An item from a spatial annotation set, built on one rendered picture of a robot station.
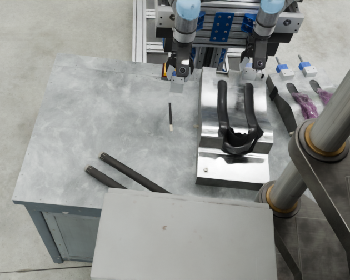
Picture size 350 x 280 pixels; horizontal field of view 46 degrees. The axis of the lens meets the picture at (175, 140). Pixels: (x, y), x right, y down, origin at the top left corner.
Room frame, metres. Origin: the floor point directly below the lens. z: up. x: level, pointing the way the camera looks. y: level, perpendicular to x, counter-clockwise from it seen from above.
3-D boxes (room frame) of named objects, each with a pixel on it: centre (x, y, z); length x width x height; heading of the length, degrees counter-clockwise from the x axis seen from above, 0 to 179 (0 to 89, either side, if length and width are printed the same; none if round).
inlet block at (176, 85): (1.09, 0.03, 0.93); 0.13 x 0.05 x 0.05; 4
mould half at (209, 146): (0.97, -0.21, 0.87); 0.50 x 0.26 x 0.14; 4
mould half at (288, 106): (1.08, -0.56, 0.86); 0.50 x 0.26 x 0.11; 22
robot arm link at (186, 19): (1.08, 0.03, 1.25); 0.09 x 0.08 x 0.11; 26
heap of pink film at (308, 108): (1.08, -0.55, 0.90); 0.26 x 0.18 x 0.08; 22
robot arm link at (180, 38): (1.07, 0.03, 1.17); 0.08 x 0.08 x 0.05
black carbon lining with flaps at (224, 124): (0.98, -0.22, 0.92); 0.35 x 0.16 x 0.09; 4
